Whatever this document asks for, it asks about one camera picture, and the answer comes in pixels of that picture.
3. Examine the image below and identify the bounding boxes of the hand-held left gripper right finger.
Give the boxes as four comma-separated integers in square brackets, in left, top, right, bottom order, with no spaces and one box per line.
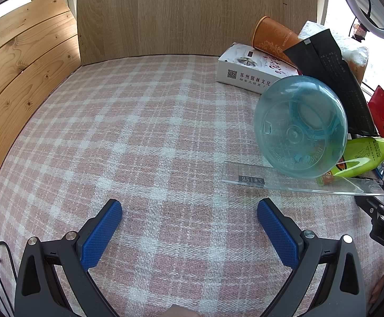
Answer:
[257,198,366,317]

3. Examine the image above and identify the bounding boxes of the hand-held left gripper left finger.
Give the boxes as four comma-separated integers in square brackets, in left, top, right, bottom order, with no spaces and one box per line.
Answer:
[15,199,123,317]

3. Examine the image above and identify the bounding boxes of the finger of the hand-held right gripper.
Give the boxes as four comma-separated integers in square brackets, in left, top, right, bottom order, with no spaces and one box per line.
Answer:
[355,195,384,220]

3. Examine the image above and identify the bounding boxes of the blue transparent plastic bottle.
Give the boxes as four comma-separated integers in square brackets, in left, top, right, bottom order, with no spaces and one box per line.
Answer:
[254,75,348,179]

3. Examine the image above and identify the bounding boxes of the black wet wipes packet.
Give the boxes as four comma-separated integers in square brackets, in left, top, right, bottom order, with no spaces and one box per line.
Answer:
[283,29,379,137]

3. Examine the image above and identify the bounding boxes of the white printed carton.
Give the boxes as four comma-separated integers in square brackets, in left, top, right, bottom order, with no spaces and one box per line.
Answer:
[216,42,300,94]

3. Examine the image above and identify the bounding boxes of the person's right hand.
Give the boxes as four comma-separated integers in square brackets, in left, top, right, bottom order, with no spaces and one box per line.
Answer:
[369,271,384,305]

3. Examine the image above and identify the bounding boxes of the dark pen with silver tip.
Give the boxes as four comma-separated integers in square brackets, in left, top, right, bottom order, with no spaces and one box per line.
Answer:
[354,176,384,187]

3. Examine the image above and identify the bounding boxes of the green tube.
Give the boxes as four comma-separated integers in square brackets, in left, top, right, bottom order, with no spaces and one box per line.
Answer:
[317,136,384,185]

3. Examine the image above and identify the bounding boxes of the clear plastic ruler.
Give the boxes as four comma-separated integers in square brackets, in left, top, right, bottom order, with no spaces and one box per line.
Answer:
[222,161,384,196]

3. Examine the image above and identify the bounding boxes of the pink plaid tablecloth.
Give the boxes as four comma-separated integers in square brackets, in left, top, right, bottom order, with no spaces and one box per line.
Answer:
[0,54,384,317]

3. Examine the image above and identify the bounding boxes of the white plastic bag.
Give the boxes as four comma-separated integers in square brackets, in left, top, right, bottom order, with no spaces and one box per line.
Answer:
[298,20,369,67]

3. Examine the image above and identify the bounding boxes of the wooden plank panel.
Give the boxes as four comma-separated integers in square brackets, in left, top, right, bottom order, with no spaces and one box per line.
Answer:
[0,0,82,196]

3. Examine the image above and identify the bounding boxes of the orange paper cup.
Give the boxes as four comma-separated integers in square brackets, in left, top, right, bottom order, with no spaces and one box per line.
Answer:
[252,16,303,68]

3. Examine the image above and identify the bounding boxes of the wooden back board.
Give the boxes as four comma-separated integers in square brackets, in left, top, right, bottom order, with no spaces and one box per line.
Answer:
[76,0,331,66]

